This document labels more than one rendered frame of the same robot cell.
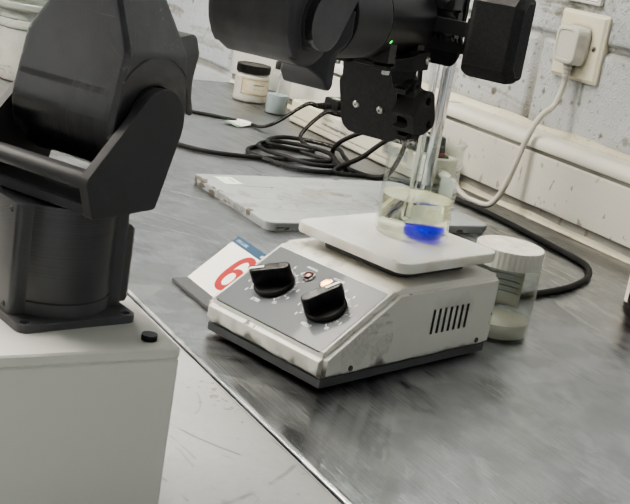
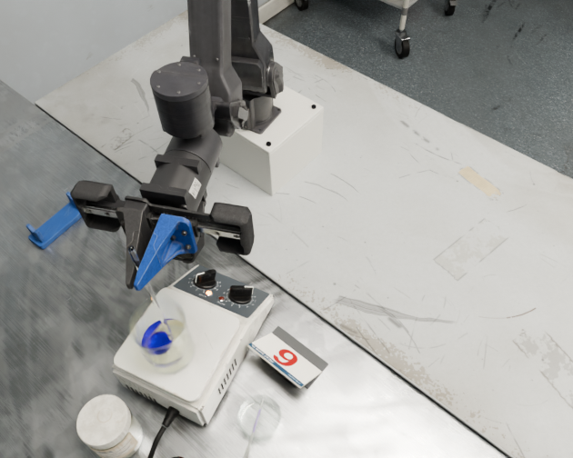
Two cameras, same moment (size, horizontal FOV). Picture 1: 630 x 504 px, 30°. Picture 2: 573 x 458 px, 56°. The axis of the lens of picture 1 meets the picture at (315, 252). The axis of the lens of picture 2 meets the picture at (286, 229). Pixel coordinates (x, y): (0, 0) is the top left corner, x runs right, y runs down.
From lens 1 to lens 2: 128 cm
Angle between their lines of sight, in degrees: 109
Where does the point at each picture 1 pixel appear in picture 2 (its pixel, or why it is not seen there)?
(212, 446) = not seen: hidden behind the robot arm
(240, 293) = (256, 294)
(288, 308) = (225, 284)
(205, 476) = (216, 192)
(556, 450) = (87, 288)
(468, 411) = (129, 302)
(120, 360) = not seen: hidden behind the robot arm
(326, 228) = (220, 315)
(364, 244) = (192, 303)
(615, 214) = not seen: outside the picture
